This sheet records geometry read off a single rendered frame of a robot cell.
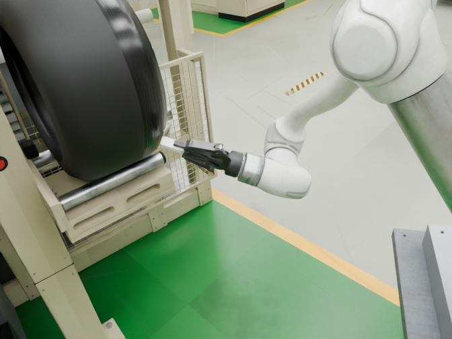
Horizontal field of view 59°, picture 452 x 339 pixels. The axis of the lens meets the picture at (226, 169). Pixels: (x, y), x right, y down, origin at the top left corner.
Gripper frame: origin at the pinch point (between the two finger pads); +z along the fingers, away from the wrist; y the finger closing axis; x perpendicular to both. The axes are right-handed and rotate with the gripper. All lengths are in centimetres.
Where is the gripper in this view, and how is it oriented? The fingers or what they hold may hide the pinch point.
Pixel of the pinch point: (173, 144)
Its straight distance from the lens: 114.1
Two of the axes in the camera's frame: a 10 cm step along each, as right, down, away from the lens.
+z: -9.5, -2.9, -1.0
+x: 2.0, -8.3, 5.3
